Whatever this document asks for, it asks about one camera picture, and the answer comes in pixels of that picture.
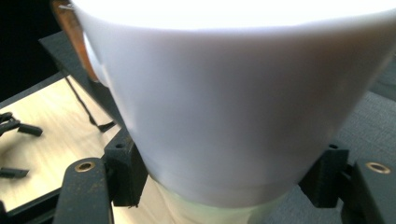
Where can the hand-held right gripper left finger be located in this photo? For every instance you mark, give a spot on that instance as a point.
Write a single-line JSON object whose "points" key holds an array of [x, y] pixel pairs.
{"points": [[124, 168]]}

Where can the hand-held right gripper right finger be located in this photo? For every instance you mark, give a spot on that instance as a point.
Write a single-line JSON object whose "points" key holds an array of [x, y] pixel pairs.
{"points": [[328, 177]]}

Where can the low black shelf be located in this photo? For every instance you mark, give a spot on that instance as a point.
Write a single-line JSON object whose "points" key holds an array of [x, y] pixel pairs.
{"points": [[59, 46]]}

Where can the brown jar with silver lid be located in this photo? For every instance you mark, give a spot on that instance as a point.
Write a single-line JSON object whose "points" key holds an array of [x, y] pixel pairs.
{"points": [[73, 34]]}

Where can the jar with white lid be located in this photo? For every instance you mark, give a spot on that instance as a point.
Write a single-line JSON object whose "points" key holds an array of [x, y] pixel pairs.
{"points": [[243, 109]]}

